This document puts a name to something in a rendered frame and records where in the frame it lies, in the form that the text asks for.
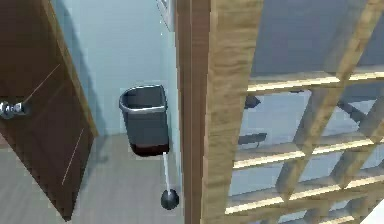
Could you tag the light wooden shelf unit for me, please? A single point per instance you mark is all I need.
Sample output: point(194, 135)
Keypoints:
point(230, 100)

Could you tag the dark grey waste bin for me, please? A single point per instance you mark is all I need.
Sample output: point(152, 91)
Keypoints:
point(146, 123)

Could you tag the dark brown room door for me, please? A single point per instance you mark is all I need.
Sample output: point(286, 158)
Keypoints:
point(40, 100)

